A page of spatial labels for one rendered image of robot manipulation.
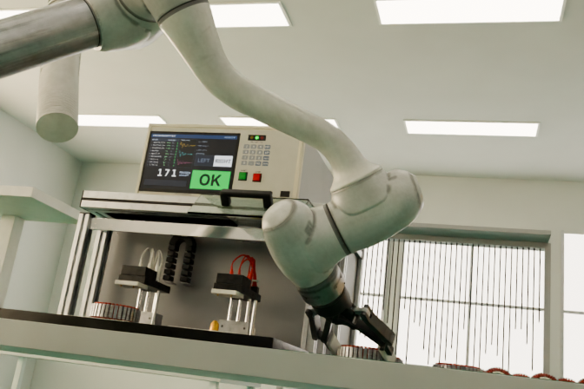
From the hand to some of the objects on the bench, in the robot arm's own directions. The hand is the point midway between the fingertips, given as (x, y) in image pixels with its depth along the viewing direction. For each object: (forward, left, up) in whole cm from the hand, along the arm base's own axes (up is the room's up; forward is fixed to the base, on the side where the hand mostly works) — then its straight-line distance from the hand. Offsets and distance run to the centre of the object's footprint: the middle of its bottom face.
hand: (363, 355), depth 143 cm
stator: (0, 0, -2) cm, 2 cm away
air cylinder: (+6, +34, -1) cm, 35 cm away
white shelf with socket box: (+32, +142, -5) cm, 146 cm away
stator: (+24, -14, -2) cm, 28 cm away
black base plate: (-8, +44, -3) cm, 45 cm away
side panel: (+35, +18, -3) cm, 40 cm away
